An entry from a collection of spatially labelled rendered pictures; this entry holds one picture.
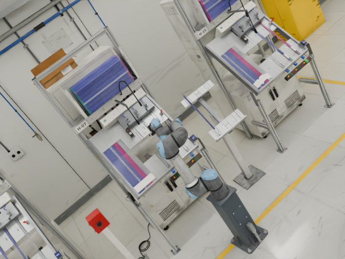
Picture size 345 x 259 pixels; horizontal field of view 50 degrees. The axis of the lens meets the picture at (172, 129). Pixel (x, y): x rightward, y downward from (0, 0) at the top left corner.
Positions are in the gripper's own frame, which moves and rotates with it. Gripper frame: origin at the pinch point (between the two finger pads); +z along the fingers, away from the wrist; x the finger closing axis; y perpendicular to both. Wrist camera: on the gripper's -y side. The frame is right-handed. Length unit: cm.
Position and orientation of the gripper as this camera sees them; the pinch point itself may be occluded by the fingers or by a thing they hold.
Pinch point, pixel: (155, 133)
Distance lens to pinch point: 331.9
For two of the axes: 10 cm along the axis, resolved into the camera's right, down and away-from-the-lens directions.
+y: -6.6, -7.4, 1.3
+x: -7.4, 6.3, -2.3
